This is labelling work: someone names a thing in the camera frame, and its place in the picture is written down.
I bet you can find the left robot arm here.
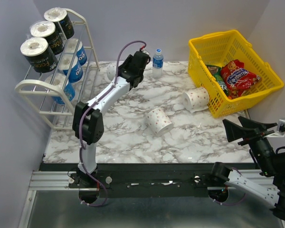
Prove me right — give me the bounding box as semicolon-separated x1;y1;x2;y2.
72;50;151;188

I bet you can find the white metal shelf rack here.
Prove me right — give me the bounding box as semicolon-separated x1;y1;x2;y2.
15;7;100;130

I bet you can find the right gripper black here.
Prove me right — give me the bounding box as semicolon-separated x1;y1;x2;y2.
222;115;278;175

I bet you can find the black roll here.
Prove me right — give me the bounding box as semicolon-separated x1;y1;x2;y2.
20;37;58;73
44;7;75;39
30;21;64;55

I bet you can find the floral roll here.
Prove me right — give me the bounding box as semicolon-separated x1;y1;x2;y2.
145;107;174;137
181;87;209;113
106;62;117;83

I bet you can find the clear water bottle blue label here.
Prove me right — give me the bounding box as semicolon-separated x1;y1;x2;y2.
152;49;163;78

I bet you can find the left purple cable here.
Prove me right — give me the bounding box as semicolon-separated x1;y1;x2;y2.
78;40;147;207

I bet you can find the yellow plastic shopping basket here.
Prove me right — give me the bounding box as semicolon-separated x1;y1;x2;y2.
188;30;284;118

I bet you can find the green snack bag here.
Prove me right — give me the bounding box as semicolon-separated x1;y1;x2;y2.
206;65;228;96

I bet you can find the blue sea monsters roll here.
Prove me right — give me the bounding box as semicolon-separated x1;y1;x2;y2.
65;38;87;65

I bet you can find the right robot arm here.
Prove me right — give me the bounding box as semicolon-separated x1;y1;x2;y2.
209;116;285;221

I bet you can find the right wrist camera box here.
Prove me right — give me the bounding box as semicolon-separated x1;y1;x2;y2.
266;118;285;138

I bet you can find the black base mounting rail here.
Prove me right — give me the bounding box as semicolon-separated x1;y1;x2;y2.
39;162;259;199

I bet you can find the red snack bag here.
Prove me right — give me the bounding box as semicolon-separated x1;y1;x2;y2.
220;59;261;99

